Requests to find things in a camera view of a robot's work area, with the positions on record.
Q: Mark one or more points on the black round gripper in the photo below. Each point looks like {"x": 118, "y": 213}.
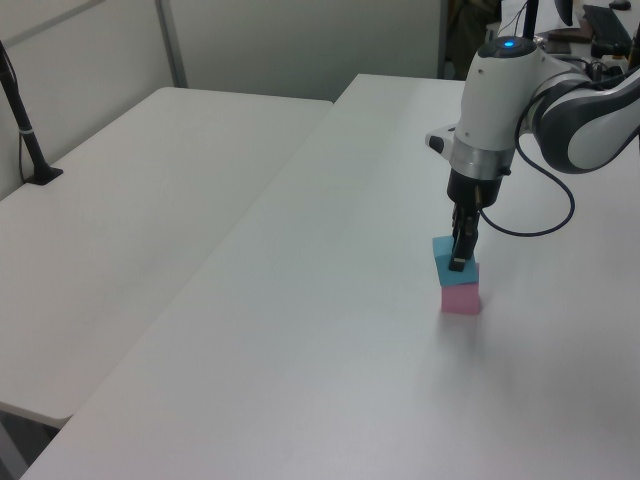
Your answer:
{"x": 472, "y": 189}

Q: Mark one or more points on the blue foam cube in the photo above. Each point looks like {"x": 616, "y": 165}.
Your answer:
{"x": 445, "y": 265}

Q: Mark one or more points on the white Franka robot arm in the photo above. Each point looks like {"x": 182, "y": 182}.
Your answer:
{"x": 492, "y": 100}

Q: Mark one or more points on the pink foam cube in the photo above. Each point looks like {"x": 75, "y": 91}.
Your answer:
{"x": 460, "y": 300}

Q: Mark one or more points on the olive green jacket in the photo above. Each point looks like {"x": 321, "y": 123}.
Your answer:
{"x": 465, "y": 30}

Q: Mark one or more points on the brown leather wallet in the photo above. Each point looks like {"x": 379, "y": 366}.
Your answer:
{"x": 570, "y": 35}

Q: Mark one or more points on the black monitor stand pole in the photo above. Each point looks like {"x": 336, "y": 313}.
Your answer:
{"x": 531, "y": 17}

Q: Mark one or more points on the black computer keyboard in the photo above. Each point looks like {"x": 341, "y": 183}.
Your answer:
{"x": 606, "y": 22}

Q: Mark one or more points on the black computer mouse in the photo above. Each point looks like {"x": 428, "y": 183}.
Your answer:
{"x": 620, "y": 3}

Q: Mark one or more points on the grey metal partition post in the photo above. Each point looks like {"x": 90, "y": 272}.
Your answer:
{"x": 172, "y": 45}

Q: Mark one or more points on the black camera stand pole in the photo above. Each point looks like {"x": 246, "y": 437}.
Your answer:
{"x": 24, "y": 132}

